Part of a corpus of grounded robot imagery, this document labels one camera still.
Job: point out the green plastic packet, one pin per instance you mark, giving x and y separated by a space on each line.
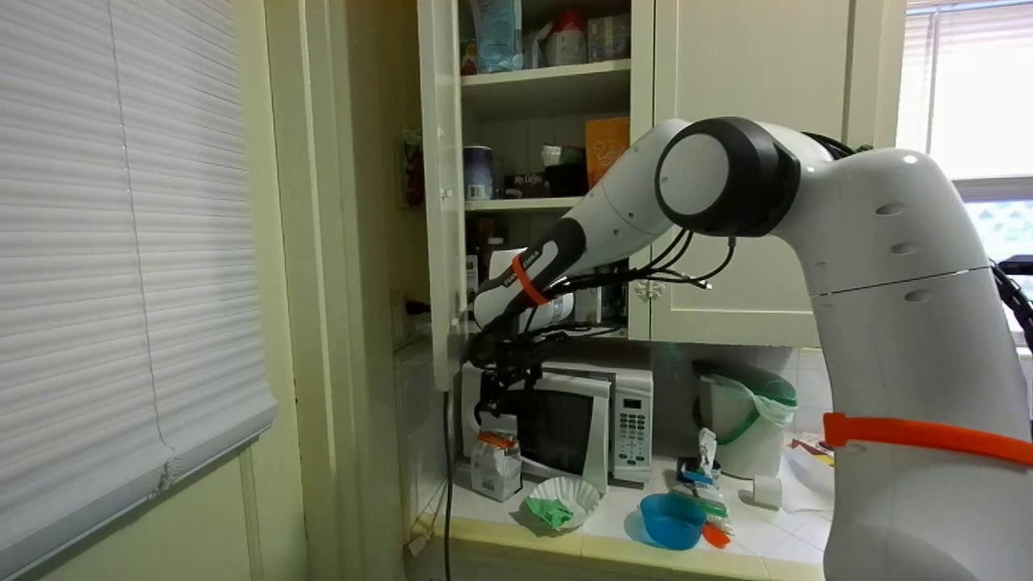
552 512

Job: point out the blue and white can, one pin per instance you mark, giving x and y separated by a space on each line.
480 177

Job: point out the open cream cabinet door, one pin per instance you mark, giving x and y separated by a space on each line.
441 195

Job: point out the clear plastic bag with blue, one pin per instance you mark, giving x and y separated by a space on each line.
701 464

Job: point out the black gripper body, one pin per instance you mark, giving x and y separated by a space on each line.
505 389

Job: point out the blue plastic bowl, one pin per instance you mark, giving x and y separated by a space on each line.
674 521

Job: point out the green lidded plastic container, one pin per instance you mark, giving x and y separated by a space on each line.
753 430

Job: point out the blue packet on shelf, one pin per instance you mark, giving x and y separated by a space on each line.
498 34

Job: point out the orange box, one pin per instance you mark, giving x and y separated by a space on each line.
604 151

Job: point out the orange plastic spoon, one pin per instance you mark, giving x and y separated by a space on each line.
714 534

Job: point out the white microwave oven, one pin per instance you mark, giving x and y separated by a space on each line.
631 430

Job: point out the printed paper sheet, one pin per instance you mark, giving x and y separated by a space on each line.
809 457

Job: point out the red lidded jar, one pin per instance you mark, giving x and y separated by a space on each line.
562 41

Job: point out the white and blue carton packet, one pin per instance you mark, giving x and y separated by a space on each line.
494 470

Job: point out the black container with white lid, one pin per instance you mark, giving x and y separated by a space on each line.
562 174

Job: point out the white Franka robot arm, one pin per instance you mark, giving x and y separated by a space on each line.
916 325

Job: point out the clear glass jar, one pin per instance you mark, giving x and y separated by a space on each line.
608 37

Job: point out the wide white window blind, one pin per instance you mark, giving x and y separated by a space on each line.
118 268

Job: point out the narrow white window blind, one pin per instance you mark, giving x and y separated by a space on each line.
986 87

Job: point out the closed cream cabinet door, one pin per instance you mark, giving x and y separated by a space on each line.
744 66

